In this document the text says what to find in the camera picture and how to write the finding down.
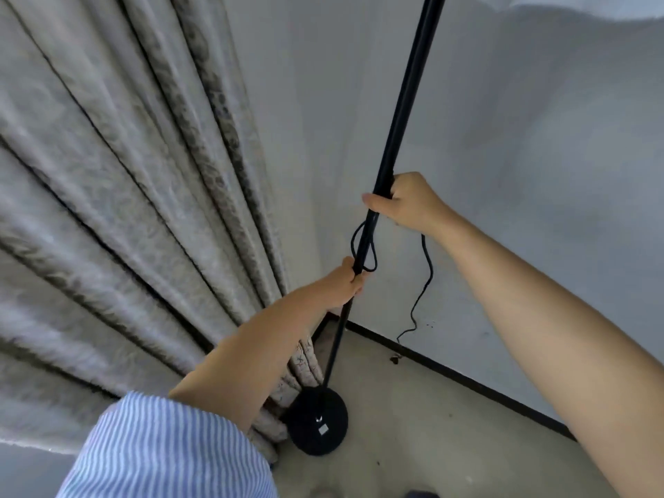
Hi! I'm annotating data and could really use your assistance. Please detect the black baseboard strip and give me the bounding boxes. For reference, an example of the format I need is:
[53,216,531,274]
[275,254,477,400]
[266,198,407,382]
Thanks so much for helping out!
[310,313,578,442]

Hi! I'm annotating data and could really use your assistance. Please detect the person's left forearm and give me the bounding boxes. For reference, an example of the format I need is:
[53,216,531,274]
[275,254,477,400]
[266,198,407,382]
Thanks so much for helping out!
[168,277,338,434]

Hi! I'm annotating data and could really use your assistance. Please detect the black floor lamp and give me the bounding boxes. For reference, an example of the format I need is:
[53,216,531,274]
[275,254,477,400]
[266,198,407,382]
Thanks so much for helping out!
[284,0,448,457]

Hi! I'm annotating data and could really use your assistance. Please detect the grey patterned curtain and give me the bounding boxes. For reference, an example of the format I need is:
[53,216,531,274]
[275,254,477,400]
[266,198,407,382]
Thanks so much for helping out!
[0,0,326,465]

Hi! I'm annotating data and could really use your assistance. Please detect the person's right forearm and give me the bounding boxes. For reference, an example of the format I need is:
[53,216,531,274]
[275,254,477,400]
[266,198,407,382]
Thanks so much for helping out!
[423,208,664,498]

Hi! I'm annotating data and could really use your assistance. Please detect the black power cable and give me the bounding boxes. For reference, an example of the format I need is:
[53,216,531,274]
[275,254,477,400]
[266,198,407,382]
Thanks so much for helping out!
[349,220,434,344]

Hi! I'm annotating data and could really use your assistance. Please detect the person's right hand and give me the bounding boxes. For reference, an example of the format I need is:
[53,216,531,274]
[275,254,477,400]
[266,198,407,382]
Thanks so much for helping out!
[362,171,461,237]

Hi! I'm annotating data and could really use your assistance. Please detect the blue striped shirt sleeve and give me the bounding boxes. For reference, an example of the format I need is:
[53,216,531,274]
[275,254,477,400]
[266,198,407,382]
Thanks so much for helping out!
[55,391,279,498]

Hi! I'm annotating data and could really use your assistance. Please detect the person's left hand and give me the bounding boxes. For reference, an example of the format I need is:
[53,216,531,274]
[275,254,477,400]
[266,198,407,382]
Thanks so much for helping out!
[322,256,368,311]

